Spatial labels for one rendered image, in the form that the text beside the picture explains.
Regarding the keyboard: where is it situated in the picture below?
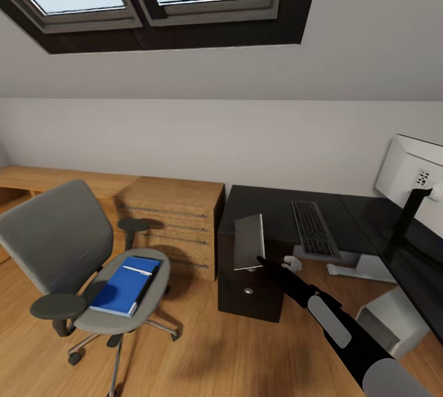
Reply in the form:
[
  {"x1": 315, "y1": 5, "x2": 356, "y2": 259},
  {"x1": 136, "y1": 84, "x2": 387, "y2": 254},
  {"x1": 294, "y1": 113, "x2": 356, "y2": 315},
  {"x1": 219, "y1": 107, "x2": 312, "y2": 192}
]
[{"x1": 291, "y1": 201, "x2": 342, "y2": 260}]

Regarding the monitor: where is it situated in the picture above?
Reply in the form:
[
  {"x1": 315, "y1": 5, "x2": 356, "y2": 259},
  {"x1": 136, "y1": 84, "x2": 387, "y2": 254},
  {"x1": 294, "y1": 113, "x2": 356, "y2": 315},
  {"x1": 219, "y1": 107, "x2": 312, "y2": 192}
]
[{"x1": 375, "y1": 134, "x2": 443, "y2": 268}]

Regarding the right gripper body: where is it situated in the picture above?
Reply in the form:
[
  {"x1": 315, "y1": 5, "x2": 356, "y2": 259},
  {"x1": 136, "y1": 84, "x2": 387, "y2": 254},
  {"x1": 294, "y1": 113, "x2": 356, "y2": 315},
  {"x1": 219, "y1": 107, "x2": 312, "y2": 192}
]
[{"x1": 265, "y1": 260, "x2": 302, "y2": 297}]

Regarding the swivel chair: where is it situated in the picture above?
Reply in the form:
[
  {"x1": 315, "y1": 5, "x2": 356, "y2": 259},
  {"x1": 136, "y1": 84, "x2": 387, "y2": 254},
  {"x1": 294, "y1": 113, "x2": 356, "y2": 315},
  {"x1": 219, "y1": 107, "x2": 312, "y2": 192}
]
[{"x1": 0, "y1": 179, "x2": 180, "y2": 397}]

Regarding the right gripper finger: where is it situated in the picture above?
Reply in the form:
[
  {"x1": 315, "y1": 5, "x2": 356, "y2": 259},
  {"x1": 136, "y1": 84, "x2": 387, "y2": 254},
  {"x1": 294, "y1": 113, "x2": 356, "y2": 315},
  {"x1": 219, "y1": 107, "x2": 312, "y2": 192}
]
[{"x1": 257, "y1": 256, "x2": 271, "y2": 269}]

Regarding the folder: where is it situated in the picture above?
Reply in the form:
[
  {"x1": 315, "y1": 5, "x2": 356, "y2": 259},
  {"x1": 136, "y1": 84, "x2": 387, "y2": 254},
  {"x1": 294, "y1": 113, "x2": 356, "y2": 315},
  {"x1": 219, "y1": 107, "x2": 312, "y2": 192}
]
[{"x1": 90, "y1": 256, "x2": 160, "y2": 318}]

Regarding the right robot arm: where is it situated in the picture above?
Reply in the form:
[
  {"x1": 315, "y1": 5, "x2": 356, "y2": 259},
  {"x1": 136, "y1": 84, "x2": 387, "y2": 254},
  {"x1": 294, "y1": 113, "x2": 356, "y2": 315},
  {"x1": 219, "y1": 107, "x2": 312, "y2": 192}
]
[{"x1": 257, "y1": 255, "x2": 435, "y2": 397}]

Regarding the notebook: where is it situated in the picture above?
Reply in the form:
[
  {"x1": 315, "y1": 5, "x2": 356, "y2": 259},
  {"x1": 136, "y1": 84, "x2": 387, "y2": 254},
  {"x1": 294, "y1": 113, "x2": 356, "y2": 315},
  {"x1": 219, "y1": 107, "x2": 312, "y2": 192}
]
[{"x1": 233, "y1": 214, "x2": 265, "y2": 270}]

